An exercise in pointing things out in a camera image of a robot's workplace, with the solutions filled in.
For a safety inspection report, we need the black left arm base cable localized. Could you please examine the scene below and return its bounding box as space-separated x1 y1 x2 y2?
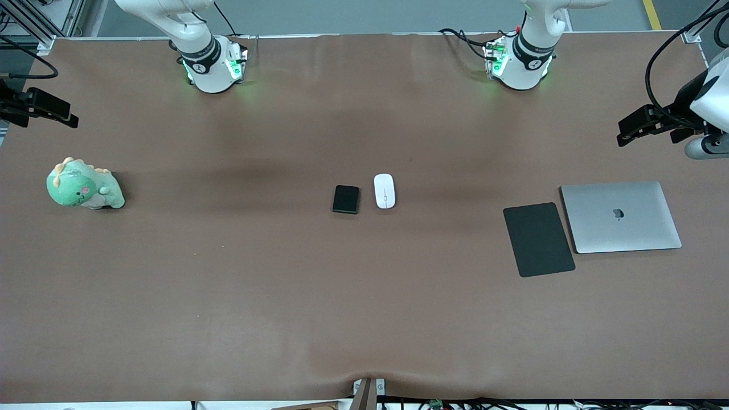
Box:
439 27 495 62

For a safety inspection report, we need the brown camera mount post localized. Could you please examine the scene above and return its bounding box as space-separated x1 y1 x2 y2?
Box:
353 377 386 410

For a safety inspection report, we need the green plush dinosaur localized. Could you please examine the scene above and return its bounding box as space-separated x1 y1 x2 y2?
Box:
46 157 126 210

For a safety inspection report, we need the aluminium frame profile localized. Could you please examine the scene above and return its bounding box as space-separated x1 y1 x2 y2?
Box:
0 0 87 51

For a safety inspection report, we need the silver laptop with apple logo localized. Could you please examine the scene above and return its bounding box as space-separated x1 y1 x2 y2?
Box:
559 181 683 255

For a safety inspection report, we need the black arm base cable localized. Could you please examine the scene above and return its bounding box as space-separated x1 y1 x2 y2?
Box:
439 27 495 62
213 0 237 37

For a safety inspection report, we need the black right arm base cable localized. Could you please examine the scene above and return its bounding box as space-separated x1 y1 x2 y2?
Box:
213 0 237 37

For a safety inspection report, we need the white computer mouse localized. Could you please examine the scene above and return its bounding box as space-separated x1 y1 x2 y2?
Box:
374 174 396 210

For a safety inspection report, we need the black mouse pad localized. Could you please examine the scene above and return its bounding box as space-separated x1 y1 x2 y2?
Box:
503 202 576 278

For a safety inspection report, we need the brown table cover mat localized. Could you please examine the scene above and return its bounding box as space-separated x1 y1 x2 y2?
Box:
0 31 729 404

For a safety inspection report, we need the black phone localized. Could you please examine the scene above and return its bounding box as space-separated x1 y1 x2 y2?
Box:
333 185 361 215

